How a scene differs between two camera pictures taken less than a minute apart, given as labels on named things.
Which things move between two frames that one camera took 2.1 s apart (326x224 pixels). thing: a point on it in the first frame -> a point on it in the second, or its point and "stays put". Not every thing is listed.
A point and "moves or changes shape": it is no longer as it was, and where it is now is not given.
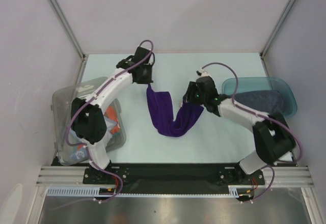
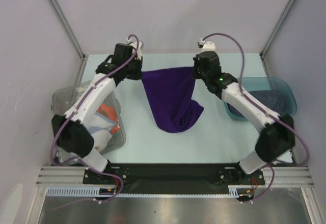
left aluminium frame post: [65, 22] stays put
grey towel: [270, 101] stays put
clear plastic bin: [64, 100] stays put
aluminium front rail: [274, 175] stays put
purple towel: [160, 106] moves or changes shape
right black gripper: [191, 94] -> [199, 69]
